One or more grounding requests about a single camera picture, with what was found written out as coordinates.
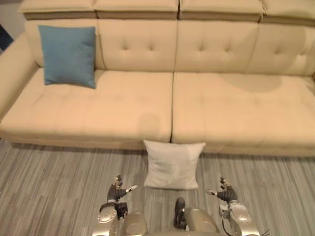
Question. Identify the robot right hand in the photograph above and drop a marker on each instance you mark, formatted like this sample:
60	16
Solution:
226	192

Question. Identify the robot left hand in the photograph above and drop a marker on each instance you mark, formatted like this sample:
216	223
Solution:
115	192

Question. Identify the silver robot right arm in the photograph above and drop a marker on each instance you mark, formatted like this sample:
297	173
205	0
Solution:
236	216

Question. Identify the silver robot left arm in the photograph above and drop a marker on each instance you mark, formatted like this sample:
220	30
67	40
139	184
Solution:
108	218

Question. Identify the silver robot legs and feet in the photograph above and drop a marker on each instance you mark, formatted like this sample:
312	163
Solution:
169	218

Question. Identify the white square cushion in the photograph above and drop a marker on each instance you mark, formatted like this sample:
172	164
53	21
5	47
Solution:
171	164

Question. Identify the cream leather sofa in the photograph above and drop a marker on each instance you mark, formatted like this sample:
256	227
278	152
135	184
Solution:
147	103

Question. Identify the blue square cushion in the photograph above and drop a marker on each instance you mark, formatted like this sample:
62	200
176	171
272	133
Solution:
67	56

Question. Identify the dark blue object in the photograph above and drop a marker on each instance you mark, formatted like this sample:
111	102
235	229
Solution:
5	37

